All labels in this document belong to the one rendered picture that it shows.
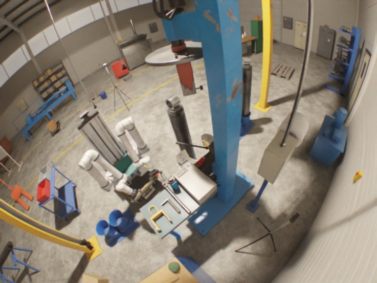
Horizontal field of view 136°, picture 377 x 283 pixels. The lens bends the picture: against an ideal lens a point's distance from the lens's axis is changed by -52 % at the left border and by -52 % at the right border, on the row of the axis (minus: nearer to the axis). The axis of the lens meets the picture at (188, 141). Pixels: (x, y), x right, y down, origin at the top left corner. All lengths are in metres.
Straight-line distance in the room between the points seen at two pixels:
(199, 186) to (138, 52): 8.50
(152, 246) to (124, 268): 0.68
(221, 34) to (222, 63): 0.17
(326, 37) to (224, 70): 10.22
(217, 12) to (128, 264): 3.20
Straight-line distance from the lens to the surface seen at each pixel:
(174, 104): 1.85
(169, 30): 1.25
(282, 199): 2.94
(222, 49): 0.87
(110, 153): 2.46
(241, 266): 2.62
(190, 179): 1.61
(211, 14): 0.87
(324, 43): 10.99
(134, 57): 9.32
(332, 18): 11.37
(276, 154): 1.33
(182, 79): 1.17
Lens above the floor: 2.59
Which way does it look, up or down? 47 degrees down
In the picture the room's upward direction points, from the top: 15 degrees counter-clockwise
